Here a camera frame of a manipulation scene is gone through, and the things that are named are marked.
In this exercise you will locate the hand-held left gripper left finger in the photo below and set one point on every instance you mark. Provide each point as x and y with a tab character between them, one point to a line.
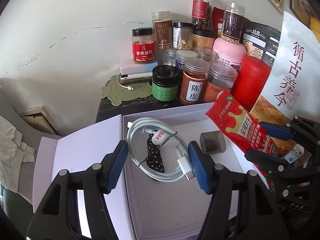
116	167

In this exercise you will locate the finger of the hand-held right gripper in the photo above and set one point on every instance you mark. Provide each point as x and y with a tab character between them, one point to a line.
275	131
265	158

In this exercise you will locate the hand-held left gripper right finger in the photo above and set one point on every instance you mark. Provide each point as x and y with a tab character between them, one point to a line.
198	170

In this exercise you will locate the smoky clear plastic cup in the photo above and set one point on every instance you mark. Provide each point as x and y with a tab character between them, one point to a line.
212	142

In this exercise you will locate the red snack packet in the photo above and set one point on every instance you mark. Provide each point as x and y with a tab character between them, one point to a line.
240	122

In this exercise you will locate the white gift box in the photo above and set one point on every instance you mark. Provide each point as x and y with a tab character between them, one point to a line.
162	200

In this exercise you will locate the small white medicine box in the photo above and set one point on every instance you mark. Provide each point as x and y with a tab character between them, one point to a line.
293	153

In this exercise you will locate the red canister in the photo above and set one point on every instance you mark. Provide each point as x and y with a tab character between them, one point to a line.
252	80

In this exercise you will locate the large white stand-up pouch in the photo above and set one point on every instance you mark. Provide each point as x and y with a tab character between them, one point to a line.
292	67

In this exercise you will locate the orange powder clear-lid jar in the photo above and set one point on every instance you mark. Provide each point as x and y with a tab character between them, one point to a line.
220	85

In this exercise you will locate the green silicone mat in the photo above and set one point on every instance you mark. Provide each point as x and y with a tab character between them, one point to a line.
117	92

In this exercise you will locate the orange peel jar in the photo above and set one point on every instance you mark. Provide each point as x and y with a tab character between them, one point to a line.
193	85

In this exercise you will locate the pink canister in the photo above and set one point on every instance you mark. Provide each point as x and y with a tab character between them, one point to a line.
228	55

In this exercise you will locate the black snack bag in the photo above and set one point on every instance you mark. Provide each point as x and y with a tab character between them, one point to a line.
260	42

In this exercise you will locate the green-label black jar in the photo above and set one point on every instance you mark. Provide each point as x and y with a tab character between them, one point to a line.
165	85

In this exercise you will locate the white power bank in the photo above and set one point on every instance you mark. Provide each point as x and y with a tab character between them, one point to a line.
137	66

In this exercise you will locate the clear empty jar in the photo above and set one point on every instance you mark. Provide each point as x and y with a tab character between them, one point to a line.
170	56
206	53

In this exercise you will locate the grey cloth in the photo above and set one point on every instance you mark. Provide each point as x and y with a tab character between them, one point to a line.
12	142

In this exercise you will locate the silver-lid jar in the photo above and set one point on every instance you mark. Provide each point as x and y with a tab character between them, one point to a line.
186	56

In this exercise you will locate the orange jar black lid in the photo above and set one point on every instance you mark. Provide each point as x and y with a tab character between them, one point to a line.
203	40

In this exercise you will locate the tall dark-label jar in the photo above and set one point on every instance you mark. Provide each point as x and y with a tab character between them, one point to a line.
232	22

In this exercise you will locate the red-label spice jar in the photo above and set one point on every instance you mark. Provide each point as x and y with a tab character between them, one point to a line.
143	50

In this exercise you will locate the dark red snack bag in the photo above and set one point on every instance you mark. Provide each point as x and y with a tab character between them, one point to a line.
217	20

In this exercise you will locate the grey cushioned chair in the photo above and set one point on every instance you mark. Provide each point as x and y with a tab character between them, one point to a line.
7	105

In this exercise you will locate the black-lid jar with slices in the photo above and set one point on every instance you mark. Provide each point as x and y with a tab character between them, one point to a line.
182	36

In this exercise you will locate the tall red-label jar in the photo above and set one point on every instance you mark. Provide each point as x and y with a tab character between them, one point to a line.
201	10

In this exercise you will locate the brown-label clear jar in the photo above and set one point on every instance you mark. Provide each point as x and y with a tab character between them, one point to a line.
162	30

